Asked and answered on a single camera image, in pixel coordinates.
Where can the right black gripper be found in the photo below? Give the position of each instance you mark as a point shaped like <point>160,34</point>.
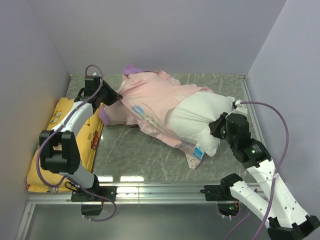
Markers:
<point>215,125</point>

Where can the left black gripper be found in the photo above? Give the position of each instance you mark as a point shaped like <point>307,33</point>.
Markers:
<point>113,96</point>

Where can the white pillow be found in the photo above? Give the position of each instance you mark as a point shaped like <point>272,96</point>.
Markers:
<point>190,119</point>

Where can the purple princess print pillowcase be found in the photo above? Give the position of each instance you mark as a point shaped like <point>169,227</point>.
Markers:
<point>116,113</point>

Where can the pink pillowcase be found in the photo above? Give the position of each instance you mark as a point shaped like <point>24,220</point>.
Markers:
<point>148,97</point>

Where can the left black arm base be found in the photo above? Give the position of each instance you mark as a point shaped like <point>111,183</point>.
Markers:
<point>92,200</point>

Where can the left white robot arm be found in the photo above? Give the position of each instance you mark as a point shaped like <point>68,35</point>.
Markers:
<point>58,149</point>

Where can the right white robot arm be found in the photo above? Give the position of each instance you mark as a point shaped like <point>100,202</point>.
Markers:
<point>280,212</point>

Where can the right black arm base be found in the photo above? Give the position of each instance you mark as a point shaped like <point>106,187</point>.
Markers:
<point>227,205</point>

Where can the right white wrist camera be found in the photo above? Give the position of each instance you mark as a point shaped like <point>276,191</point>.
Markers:
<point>239,108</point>

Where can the aluminium rail frame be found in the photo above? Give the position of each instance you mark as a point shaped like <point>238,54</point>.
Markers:
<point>144,170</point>

